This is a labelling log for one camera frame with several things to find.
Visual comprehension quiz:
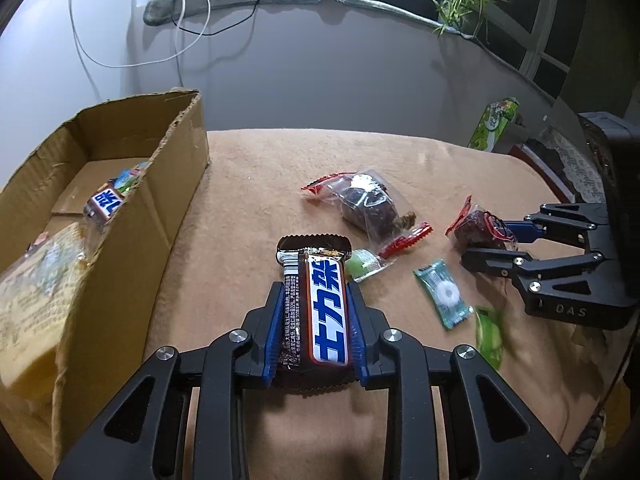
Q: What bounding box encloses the clear dark dates packet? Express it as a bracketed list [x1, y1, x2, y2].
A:
[302, 170, 433, 260]

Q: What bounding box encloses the packaged sliced bread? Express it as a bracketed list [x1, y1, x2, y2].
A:
[1, 222, 88, 402]

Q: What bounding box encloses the green carton box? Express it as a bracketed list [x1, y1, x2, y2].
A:
[468, 96, 520, 152]

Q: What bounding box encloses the grey windowsill cloth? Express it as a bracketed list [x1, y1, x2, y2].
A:
[139, 0, 474, 41]

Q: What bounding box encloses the small green round candy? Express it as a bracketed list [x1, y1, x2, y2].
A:
[345, 248, 397, 283]

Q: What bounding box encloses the red dried plum packet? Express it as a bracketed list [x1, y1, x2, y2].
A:
[445, 195, 518, 252]

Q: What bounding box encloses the green jelly cup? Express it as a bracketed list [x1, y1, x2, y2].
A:
[110, 162, 149, 197]

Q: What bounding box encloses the teal mint candy packet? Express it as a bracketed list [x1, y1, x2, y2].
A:
[413, 259, 473, 330]

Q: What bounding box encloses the green candy wrapper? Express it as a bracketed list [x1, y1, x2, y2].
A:
[474, 307, 503, 370]

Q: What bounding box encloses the brown cardboard box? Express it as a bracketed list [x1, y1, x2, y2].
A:
[1, 89, 209, 479]

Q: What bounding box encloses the small Snickers bar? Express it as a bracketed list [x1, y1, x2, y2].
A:
[84, 183, 124, 230]

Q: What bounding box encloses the potted spider plant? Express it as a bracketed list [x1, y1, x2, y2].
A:
[427, 0, 510, 38]

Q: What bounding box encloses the white lace cloth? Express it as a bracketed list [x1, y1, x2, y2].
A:
[540, 127, 605, 203]

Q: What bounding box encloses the black cable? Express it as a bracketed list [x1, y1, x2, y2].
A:
[170, 0, 279, 37]

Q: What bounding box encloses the large Snickers bar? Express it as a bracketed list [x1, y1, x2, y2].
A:
[276, 234, 355, 392]

